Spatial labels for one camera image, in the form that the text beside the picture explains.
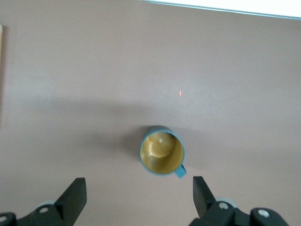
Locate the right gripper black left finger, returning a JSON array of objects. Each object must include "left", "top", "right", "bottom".
[{"left": 0, "top": 178, "right": 87, "bottom": 226}]

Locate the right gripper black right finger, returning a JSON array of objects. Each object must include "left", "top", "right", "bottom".
[{"left": 189, "top": 176, "right": 289, "bottom": 226}]

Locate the teal mug with yellow inside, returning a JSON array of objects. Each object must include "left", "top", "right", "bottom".
[{"left": 138, "top": 125, "right": 188, "bottom": 179}]

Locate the brown table mat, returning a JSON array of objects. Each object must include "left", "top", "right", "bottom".
[{"left": 0, "top": 0, "right": 301, "bottom": 226}]

